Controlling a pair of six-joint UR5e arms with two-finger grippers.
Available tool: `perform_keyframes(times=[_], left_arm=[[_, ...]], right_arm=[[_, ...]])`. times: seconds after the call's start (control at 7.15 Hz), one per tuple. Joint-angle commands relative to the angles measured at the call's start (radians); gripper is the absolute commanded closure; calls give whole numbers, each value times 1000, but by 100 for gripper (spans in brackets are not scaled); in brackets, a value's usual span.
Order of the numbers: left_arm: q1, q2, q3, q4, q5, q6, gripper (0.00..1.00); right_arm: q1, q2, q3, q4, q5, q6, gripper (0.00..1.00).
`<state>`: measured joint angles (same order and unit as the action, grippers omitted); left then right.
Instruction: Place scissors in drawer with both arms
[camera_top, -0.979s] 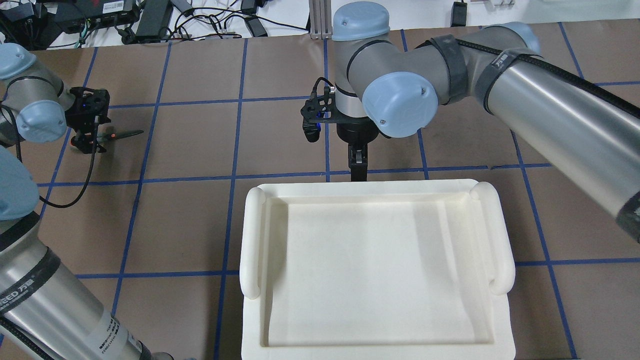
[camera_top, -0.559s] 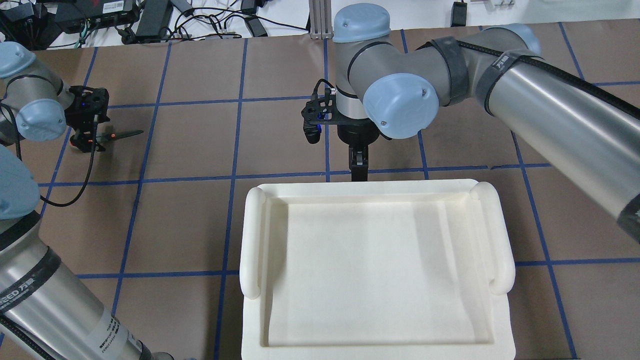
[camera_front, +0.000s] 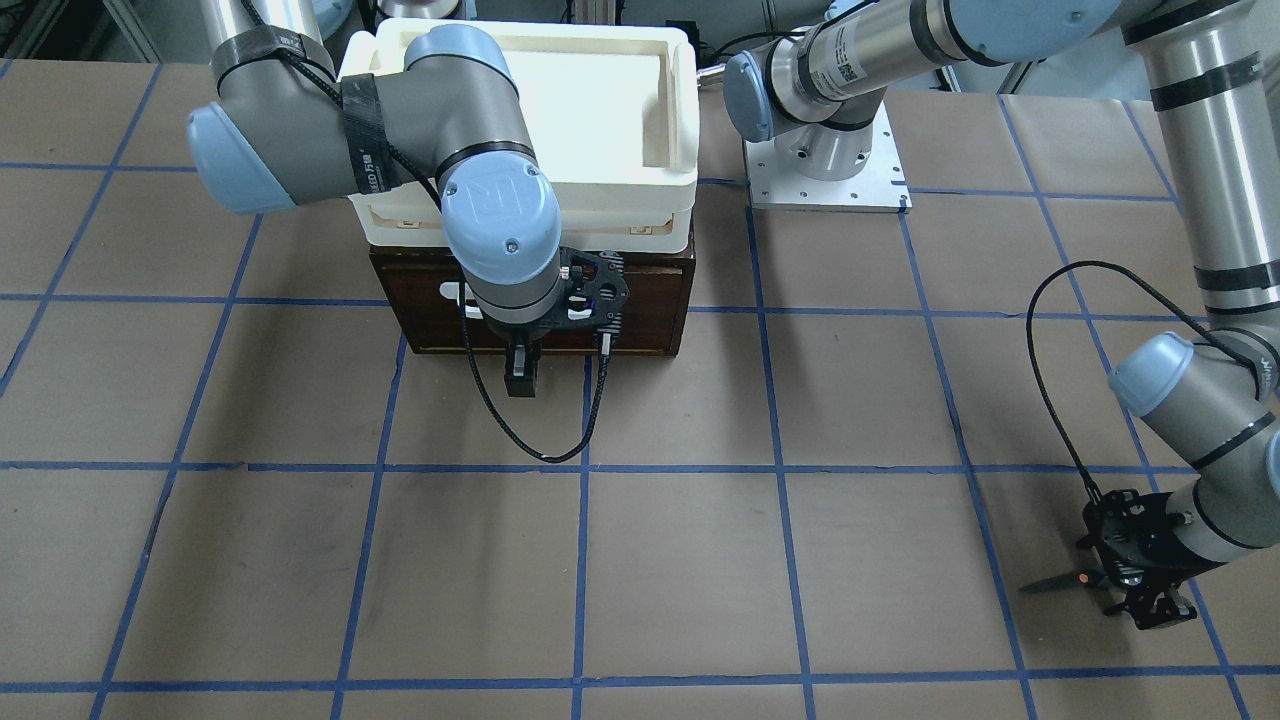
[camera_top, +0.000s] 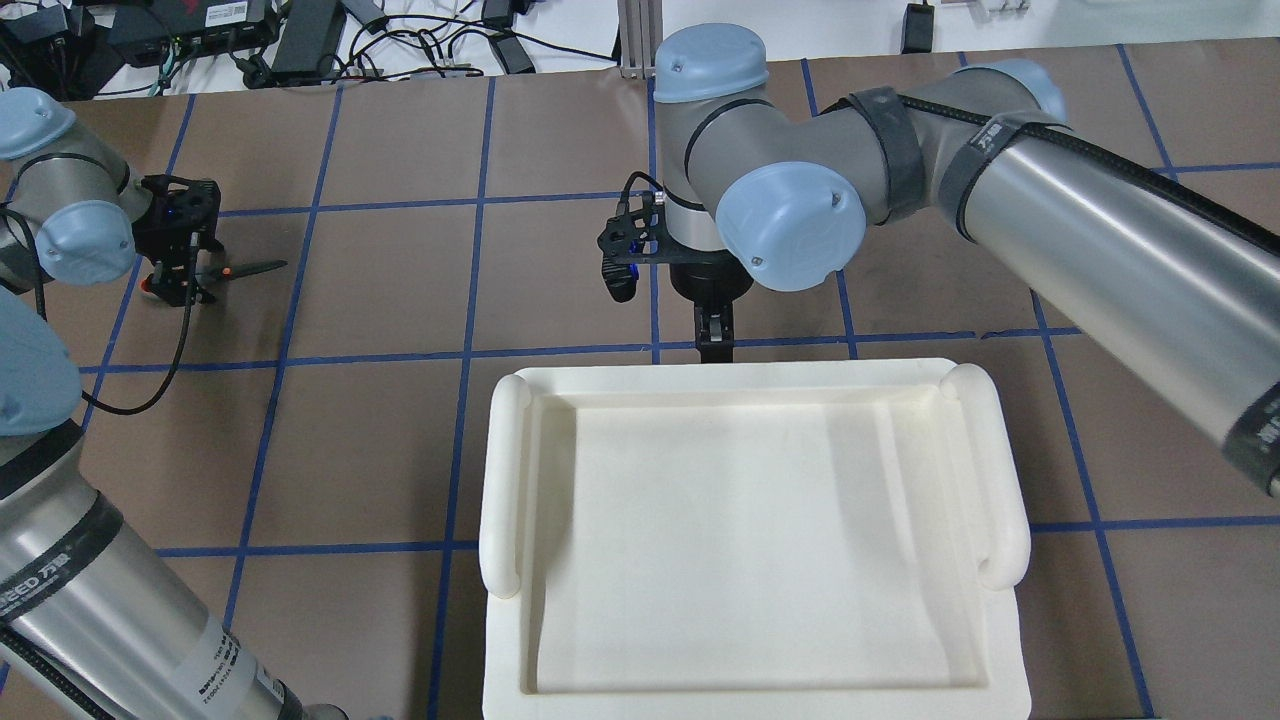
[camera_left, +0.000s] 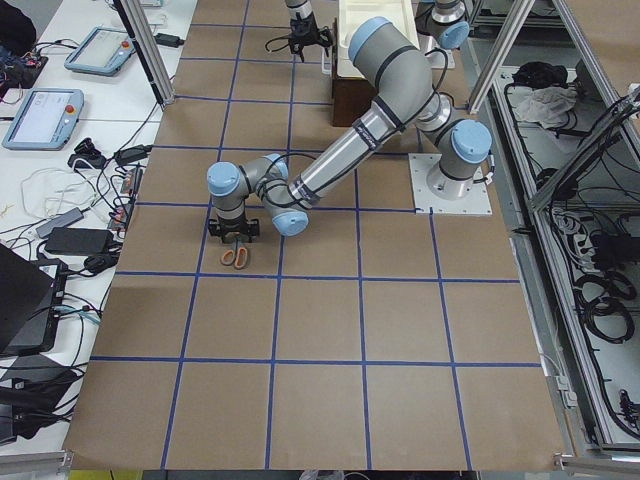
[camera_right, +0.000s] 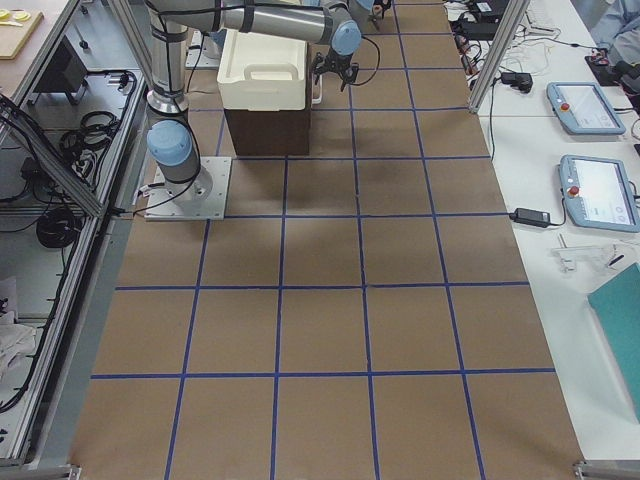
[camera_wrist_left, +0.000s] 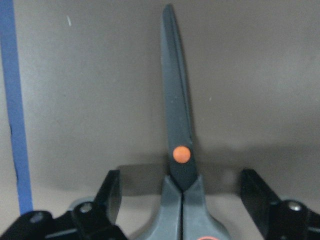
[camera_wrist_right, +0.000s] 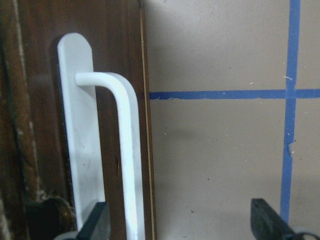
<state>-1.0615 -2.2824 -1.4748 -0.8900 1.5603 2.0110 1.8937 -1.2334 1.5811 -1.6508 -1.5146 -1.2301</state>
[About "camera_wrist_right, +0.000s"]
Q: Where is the dark wooden drawer cabinet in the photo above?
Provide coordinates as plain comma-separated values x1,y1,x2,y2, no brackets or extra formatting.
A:
0,0,157,240

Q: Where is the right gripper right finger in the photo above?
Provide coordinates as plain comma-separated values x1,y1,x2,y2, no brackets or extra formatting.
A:
250,198,295,240

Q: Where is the white drawer handle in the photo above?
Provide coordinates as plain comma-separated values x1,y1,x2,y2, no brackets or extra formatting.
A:
57,33,146,240

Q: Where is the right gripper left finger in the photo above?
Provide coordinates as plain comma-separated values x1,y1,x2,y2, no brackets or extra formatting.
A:
75,202,111,240

